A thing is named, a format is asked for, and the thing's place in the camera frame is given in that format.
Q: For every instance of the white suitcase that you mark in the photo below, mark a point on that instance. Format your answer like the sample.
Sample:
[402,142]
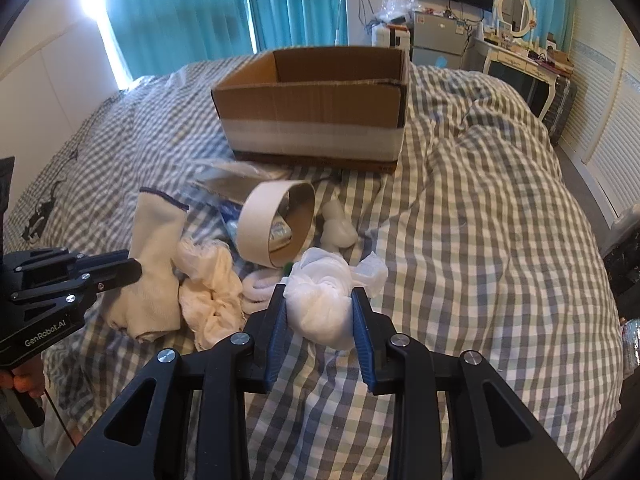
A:
[391,36]

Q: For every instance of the teal window curtain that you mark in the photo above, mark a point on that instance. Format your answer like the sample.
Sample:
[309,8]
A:
[156,37]

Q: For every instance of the blue tissue pack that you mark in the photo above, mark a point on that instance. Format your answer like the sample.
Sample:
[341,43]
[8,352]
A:
[259,228]

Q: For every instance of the silver mini fridge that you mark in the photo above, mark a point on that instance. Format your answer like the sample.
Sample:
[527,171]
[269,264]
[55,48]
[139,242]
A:
[438,41]

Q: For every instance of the white plastic bag bundle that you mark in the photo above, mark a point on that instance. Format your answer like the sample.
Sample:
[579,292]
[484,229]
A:
[318,295]

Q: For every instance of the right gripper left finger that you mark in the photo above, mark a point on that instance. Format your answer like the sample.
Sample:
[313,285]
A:
[267,330]

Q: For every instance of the white oval vanity mirror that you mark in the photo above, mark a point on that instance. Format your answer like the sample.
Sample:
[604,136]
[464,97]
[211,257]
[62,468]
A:
[519,14]

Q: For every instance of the cream cloth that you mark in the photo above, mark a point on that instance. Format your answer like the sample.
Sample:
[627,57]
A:
[210,294]

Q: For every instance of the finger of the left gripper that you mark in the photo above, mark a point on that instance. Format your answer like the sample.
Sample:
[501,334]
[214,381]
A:
[109,271]

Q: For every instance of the brown cardboard box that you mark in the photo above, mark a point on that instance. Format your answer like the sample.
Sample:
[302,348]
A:
[337,107]

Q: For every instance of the operator left hand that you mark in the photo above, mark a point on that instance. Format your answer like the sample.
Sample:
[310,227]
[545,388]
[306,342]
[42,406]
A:
[27,378]

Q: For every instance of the clear plastic zip bag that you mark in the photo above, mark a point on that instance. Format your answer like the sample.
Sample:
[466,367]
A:
[222,179]

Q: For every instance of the grey checkered bed quilt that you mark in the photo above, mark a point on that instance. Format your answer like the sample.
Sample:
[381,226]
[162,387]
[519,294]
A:
[486,249]

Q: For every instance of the white dressing table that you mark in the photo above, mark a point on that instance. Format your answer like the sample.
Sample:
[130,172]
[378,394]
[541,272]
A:
[548,93]

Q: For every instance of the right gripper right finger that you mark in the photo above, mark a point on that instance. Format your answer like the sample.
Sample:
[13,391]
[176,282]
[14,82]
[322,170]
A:
[371,332]

